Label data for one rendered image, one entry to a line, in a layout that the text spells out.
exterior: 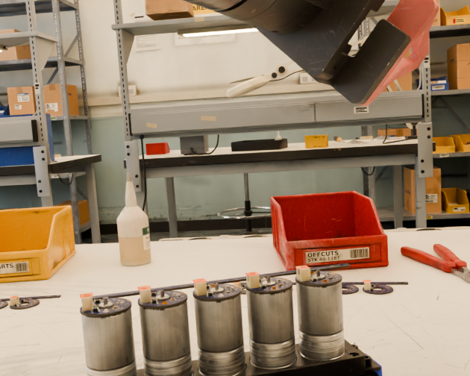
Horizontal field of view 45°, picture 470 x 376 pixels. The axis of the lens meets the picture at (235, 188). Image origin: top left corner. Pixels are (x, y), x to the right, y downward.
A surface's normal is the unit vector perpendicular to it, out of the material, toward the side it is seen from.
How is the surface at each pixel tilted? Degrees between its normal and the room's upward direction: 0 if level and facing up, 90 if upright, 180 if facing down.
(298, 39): 83
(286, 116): 90
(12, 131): 90
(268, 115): 90
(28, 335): 0
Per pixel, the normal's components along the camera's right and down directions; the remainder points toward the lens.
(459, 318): -0.07, -0.99
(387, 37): -0.64, 0.00
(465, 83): -0.15, 0.12
